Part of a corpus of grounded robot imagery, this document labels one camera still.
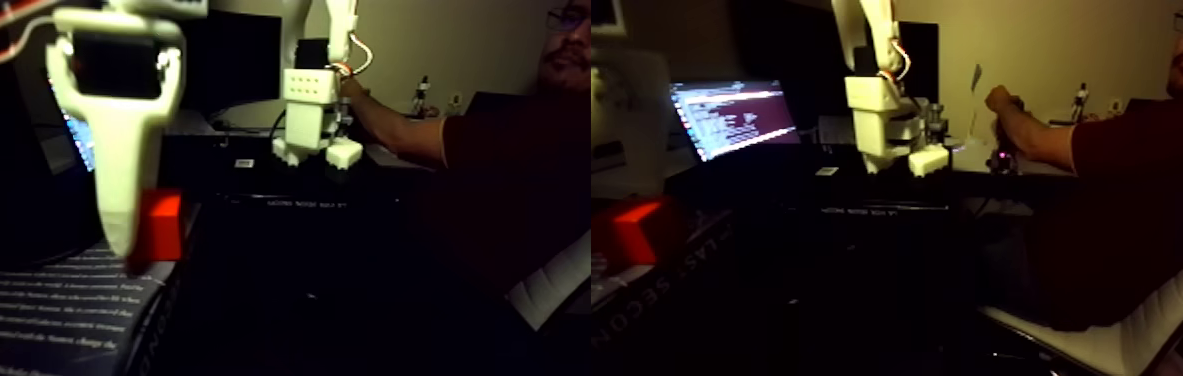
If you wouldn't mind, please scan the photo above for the red cube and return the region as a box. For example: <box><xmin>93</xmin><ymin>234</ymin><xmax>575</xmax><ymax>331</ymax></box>
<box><xmin>126</xmin><ymin>189</ymin><xmax>189</xmax><ymax>264</ymax></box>

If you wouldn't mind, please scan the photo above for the person's left hand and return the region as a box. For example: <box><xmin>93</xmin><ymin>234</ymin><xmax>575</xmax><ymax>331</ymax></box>
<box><xmin>985</xmin><ymin>86</ymin><xmax>1025</xmax><ymax>127</ymax></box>

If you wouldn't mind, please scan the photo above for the black computer monitor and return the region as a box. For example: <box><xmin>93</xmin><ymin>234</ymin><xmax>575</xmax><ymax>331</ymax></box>
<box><xmin>165</xmin><ymin>8</ymin><xmax>288</xmax><ymax>119</ymax></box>

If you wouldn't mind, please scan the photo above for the black box with lettering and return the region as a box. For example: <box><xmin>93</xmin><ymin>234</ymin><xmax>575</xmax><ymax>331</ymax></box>
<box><xmin>216</xmin><ymin>186</ymin><xmax>353</xmax><ymax>211</ymax></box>

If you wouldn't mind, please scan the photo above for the black book with white text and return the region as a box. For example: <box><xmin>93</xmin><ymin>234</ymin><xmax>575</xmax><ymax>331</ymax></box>
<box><xmin>0</xmin><ymin>199</ymin><xmax>204</xmax><ymax>376</ymax></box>

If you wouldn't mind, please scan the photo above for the white chair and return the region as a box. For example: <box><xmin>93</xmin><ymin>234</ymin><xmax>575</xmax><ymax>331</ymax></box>
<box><xmin>979</xmin><ymin>225</ymin><xmax>1183</xmax><ymax>376</ymax></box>

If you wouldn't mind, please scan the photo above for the person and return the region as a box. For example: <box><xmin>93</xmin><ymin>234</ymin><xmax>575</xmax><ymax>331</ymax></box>
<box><xmin>984</xmin><ymin>0</ymin><xmax>1183</xmax><ymax>332</ymax></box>

